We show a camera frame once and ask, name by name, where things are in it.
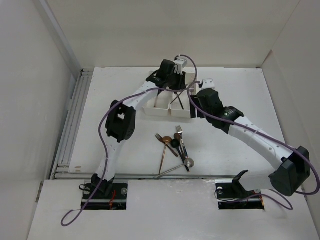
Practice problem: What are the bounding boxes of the black fork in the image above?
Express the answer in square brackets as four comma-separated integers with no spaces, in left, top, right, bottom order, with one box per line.
[177,93,185,110]

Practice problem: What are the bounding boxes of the beige spoon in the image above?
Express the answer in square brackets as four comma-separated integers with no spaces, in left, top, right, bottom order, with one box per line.
[153,91,161,108]

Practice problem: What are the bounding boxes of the brown spoon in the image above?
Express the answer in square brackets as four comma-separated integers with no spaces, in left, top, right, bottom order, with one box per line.
[174,133,186,159]

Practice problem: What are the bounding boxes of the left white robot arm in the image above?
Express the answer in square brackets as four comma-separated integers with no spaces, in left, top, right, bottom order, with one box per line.
[91,56,187,199]

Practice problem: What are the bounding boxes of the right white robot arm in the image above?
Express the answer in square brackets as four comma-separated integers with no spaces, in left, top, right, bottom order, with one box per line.
[189,88,312,198]

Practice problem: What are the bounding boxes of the right white plastic bin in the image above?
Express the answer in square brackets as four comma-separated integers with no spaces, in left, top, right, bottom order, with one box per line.
[169,72,198,119]

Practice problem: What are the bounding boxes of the white plastic bin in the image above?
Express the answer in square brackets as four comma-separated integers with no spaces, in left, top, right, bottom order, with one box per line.
[142,91,173,117]
[169,72,198,119]

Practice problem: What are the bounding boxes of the left white plastic bin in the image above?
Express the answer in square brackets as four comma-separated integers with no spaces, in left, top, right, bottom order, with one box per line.
[142,91,173,117]

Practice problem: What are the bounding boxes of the black spoon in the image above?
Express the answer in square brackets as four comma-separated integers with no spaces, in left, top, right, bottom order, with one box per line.
[170,139,190,172]

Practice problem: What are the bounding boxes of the copper spoon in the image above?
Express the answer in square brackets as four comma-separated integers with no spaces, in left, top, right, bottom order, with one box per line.
[156,134,172,174]

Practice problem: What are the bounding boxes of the copper fork in pile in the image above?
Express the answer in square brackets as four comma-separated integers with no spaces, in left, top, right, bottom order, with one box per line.
[155,133,178,157]

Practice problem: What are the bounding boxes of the silver spoon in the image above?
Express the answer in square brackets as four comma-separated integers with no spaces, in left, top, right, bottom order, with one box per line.
[154,158,195,179]

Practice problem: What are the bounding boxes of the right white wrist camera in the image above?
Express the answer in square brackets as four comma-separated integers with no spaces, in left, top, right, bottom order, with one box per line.
[198,78,216,91]

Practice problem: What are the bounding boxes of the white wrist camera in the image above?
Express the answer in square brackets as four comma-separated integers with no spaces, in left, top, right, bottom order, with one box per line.
[198,78,216,91]
[173,58,188,75]

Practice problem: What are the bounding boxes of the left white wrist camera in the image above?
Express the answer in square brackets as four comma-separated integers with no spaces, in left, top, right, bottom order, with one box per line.
[173,58,188,75]

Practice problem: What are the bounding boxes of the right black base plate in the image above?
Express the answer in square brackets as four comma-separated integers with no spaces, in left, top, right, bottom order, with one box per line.
[215,183,256,200]

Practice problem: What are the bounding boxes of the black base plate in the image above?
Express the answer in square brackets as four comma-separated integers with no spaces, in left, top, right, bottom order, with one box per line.
[79,183,128,200]
[215,183,256,200]

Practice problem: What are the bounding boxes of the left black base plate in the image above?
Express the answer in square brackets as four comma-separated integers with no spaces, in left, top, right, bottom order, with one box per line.
[79,183,128,200]

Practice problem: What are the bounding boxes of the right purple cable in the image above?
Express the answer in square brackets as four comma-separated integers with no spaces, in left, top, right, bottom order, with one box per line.
[187,80,320,211]

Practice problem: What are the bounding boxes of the purple cable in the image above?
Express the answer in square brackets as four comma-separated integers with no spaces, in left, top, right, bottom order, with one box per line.
[61,54,199,227]
[187,80,320,211]

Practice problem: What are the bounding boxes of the aluminium rail frame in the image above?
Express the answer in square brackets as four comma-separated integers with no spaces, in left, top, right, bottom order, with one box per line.
[48,69,94,180]

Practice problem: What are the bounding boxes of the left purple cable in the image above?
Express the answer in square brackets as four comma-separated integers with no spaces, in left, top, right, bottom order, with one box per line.
[61,54,199,227]

